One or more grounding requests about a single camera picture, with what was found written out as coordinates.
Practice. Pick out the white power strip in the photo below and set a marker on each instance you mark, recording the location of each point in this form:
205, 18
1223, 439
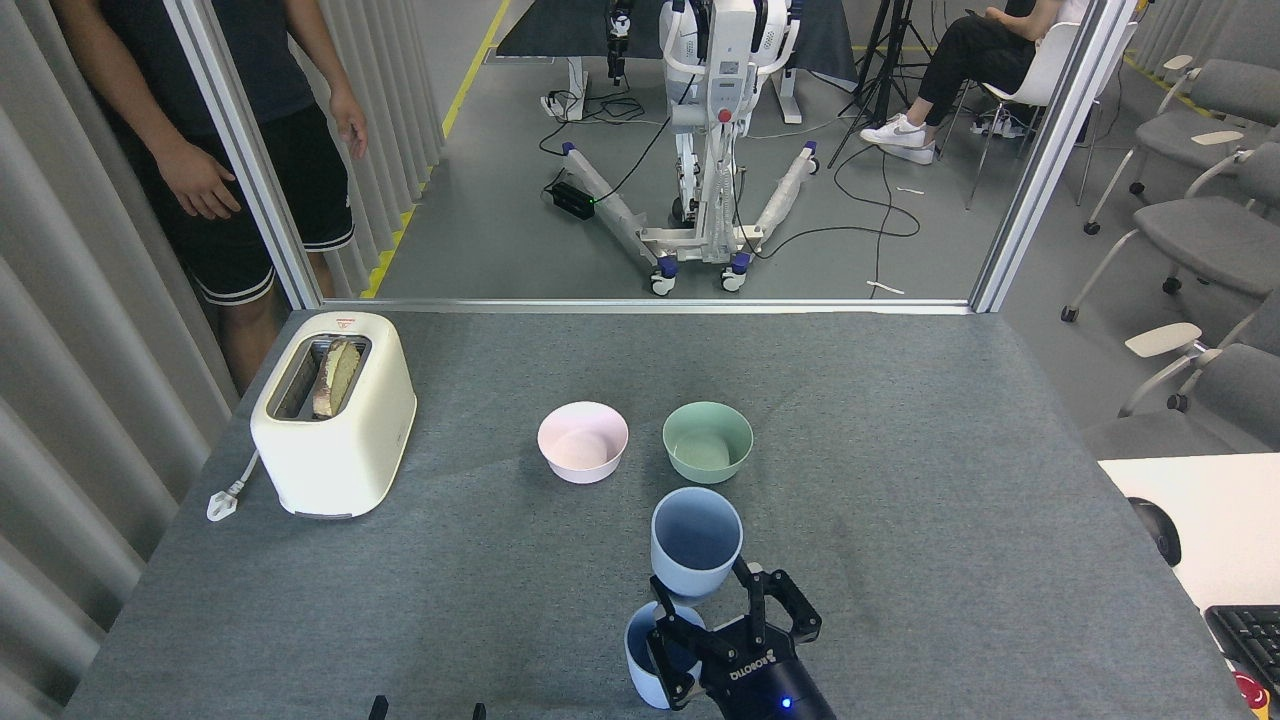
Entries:
562, 104

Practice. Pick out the black keyboard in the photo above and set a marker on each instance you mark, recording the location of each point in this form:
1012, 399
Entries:
1250, 640

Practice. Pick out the standing person's right forearm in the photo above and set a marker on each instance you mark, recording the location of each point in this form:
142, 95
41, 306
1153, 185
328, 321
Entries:
142, 110

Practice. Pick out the standing person's left forearm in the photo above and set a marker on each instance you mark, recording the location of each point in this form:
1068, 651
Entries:
318, 45

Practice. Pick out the black tripod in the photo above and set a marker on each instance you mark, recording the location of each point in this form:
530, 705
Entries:
885, 60

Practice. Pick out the standing person's right hand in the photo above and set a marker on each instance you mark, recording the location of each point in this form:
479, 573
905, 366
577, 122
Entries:
198, 180

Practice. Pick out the green plastic bowl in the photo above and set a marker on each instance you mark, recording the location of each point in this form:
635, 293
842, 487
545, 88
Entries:
707, 468

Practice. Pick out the standing person's left hand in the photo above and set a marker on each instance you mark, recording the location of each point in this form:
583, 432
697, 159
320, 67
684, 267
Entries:
350, 115

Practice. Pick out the silver frame rail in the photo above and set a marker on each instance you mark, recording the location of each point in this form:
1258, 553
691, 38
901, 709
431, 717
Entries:
650, 306

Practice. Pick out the seated person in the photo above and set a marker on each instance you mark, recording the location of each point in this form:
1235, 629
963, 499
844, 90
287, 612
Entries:
965, 60

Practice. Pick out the white chair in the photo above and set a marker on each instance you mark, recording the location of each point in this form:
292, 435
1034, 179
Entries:
1040, 70

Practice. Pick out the pink plastic bowl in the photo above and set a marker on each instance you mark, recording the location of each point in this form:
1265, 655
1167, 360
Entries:
583, 468

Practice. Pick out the blue plastic cup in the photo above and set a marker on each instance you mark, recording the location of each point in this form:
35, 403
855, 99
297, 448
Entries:
640, 672
695, 560

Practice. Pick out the red emergency button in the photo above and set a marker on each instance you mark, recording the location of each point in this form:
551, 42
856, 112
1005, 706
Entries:
1250, 692

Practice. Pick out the white stand on wheels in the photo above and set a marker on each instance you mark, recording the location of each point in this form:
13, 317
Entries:
722, 90

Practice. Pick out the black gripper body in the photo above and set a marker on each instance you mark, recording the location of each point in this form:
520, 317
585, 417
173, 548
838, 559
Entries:
760, 685

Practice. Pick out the standing person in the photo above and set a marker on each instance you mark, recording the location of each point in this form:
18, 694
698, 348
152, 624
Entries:
180, 60

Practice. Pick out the black computer mouse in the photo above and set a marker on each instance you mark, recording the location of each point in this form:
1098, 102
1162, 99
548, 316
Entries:
1160, 530

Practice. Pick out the toasted bread slice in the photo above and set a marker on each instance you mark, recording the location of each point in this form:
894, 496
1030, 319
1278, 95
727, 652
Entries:
338, 378

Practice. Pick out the grey office chair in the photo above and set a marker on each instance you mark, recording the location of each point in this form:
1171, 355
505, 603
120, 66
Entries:
1230, 395
1215, 85
1210, 235

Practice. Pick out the dark floor mat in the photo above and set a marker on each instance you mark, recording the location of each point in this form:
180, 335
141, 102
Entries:
560, 25

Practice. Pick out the cream white toaster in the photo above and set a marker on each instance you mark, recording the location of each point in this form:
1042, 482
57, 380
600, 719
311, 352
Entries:
335, 465

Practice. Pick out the black power box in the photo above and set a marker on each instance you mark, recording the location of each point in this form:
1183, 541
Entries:
572, 200

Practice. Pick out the white desk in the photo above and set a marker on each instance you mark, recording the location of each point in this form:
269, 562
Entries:
1215, 520

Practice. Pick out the grey curtain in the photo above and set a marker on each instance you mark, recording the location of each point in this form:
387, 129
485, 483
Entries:
70, 400

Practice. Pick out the silver frame post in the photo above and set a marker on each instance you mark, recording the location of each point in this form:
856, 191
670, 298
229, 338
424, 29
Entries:
245, 160
1050, 160

